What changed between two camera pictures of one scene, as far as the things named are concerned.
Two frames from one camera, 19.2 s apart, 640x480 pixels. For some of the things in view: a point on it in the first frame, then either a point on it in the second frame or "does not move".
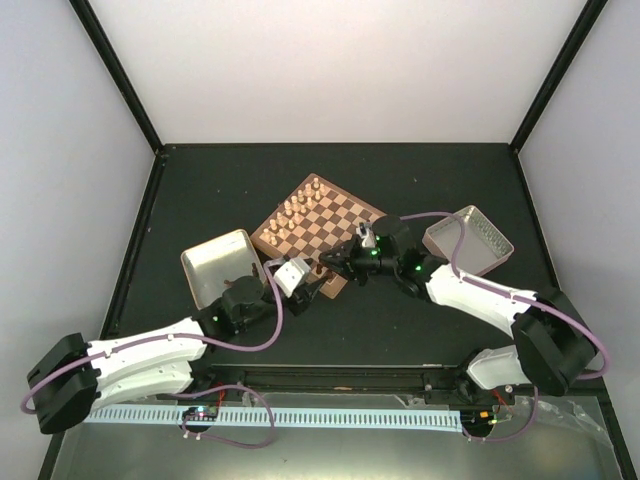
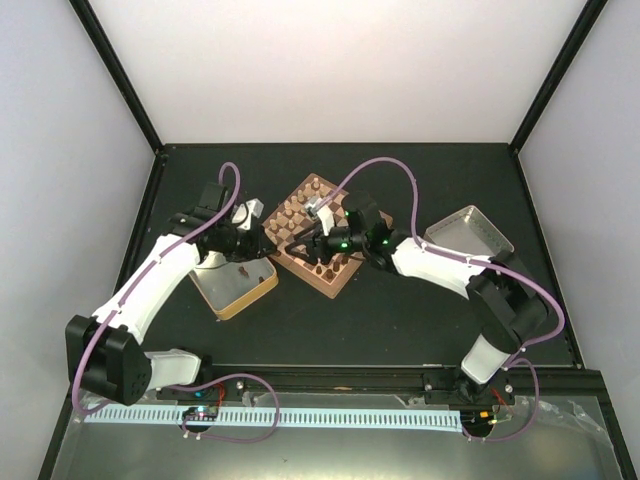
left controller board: x=201 y=413 does not move
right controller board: x=478 y=419 does not move
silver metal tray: x=484 y=247 does not move
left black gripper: x=304 y=298 -> x=256 y=249
